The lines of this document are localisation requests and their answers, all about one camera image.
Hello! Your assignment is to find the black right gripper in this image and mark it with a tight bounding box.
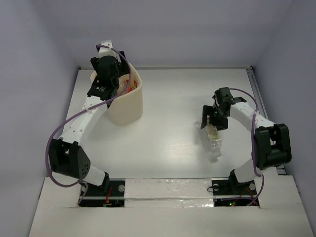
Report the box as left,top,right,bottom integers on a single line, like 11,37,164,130
200,105,229,132

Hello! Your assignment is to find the clear bottle white cap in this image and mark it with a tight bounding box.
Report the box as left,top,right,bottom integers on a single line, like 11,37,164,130
118,78,128,94

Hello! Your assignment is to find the red label cola bottle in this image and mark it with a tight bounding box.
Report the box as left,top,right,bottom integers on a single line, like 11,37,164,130
125,86,134,93

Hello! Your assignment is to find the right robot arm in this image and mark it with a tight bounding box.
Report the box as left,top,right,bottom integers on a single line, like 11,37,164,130
200,87,292,194

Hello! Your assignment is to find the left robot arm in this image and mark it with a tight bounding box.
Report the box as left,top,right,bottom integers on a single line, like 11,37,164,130
45,48,131,195

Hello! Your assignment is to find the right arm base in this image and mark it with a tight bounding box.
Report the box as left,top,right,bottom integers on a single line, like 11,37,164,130
207,170,259,207

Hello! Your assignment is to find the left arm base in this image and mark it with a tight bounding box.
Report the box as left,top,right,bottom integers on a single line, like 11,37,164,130
78,174,125,208

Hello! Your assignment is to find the cream plastic bin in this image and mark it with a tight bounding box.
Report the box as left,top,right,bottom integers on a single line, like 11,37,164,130
90,61,144,126

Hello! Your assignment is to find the silver tape strip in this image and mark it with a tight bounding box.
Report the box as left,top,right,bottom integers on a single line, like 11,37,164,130
124,178,214,208

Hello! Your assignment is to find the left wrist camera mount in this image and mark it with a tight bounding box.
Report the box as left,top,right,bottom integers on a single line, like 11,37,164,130
96,39,117,58

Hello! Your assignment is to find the aluminium table edge rail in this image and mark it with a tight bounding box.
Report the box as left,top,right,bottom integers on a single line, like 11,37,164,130
245,66,287,176

